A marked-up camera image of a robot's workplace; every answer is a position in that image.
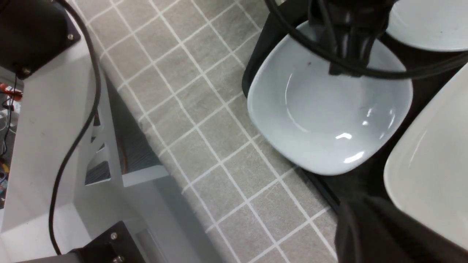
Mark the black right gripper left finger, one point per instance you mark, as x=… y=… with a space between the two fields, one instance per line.
x=348 y=30

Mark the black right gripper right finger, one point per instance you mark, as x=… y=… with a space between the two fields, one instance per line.
x=372 y=230

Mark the white rectangular rice plate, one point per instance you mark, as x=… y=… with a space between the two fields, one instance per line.
x=426 y=174

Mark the grey-white square bowl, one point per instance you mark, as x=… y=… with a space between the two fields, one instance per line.
x=325 y=124
x=435 y=25

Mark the black plastic tray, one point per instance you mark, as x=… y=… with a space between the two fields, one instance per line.
x=386 y=54

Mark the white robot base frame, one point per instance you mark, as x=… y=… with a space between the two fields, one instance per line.
x=97 y=202

